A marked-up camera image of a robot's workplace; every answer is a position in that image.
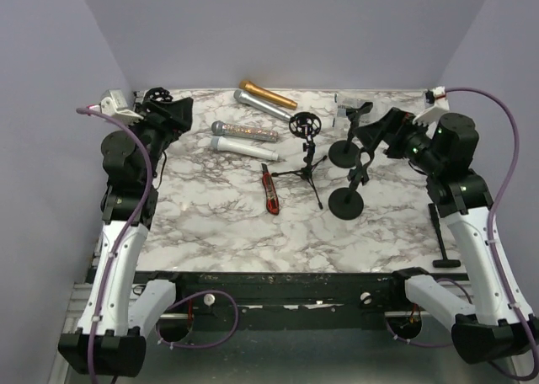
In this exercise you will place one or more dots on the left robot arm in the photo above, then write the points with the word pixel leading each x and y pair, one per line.
pixel 122 232

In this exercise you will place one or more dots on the clear plastic organizer box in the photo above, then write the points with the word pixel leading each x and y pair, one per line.
pixel 345 102

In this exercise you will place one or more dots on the black shock-mount stand left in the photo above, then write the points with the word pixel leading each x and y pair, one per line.
pixel 157 97

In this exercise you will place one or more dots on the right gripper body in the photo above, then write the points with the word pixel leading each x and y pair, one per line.
pixel 410 141

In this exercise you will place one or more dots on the gold microphone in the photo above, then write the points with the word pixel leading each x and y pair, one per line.
pixel 267 95

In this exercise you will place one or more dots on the black round-base clip stand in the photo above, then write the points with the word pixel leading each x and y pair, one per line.
pixel 342 153

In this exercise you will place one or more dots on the red black utility knife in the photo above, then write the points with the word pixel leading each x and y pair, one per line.
pixel 271 198

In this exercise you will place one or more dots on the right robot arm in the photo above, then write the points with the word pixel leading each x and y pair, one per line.
pixel 499 322

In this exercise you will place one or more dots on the black hex key tool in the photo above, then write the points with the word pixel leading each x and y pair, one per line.
pixel 444 262

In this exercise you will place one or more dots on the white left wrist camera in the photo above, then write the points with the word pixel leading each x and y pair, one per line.
pixel 114 105

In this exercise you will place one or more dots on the glitter microphone silver head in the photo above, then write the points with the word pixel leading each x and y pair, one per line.
pixel 220 128

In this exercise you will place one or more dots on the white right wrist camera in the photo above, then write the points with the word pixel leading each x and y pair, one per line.
pixel 437 106

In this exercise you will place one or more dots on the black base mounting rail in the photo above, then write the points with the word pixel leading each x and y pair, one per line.
pixel 230 302

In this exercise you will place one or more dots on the black tripod shock-mount stand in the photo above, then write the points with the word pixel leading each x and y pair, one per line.
pixel 306 125

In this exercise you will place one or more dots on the white microphone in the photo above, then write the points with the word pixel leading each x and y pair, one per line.
pixel 223 144

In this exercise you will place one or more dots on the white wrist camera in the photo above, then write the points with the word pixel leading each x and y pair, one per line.
pixel 114 105
pixel 437 106

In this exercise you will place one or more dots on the aluminium extrusion rail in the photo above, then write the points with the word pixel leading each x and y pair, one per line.
pixel 78 300

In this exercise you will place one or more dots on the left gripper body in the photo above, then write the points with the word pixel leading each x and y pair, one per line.
pixel 154 134

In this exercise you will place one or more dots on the grey microphone silver head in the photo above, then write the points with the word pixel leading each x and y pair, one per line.
pixel 244 97

